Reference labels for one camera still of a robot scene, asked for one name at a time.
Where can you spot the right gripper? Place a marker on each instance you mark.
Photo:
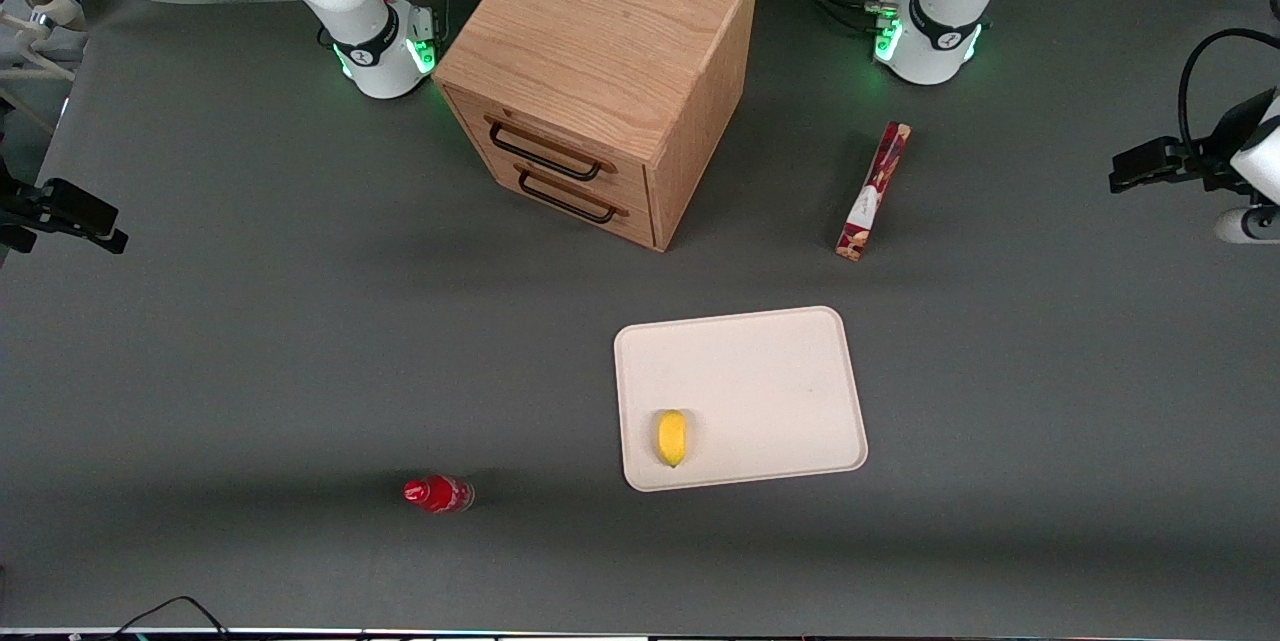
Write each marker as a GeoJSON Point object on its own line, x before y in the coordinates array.
{"type": "Point", "coordinates": [22, 204]}

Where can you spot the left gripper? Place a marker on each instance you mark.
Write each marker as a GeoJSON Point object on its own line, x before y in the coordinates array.
{"type": "Point", "coordinates": [1209, 164]}

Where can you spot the red cookie box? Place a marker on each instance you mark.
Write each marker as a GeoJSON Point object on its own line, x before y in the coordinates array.
{"type": "Point", "coordinates": [876, 191]}

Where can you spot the beige stand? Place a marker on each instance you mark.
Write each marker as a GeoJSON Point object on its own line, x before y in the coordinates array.
{"type": "Point", "coordinates": [35, 31]}

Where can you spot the red soda bottle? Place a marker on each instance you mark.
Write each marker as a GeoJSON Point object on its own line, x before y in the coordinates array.
{"type": "Point", "coordinates": [440, 494]}

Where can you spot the wooden drawer cabinet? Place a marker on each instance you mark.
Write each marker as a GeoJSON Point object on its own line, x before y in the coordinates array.
{"type": "Point", "coordinates": [600, 31]}

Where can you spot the yellow lemon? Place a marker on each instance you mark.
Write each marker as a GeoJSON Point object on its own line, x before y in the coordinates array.
{"type": "Point", "coordinates": [671, 437]}

